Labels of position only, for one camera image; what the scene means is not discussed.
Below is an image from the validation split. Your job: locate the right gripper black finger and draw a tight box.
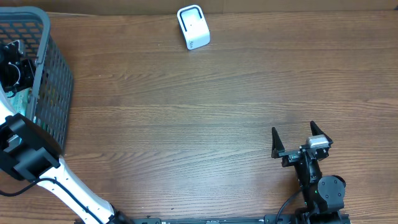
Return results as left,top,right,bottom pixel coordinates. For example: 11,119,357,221
310,121,325,136
271,127,285,159

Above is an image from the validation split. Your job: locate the teal snack wrapper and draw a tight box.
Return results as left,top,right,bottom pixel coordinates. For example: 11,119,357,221
6,88,32,116

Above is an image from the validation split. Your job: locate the white barcode scanner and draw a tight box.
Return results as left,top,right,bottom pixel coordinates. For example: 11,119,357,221
177,4,210,50

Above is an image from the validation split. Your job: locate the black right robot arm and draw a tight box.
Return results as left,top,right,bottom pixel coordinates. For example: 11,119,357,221
271,121,350,223

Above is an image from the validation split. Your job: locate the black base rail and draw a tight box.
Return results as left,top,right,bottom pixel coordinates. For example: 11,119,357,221
74,213,352,224

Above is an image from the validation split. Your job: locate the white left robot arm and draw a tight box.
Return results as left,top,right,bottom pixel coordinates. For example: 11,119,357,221
1,40,131,223

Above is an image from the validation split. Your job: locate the grey plastic mesh basket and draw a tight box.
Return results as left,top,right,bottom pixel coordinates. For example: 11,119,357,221
1,6,73,151

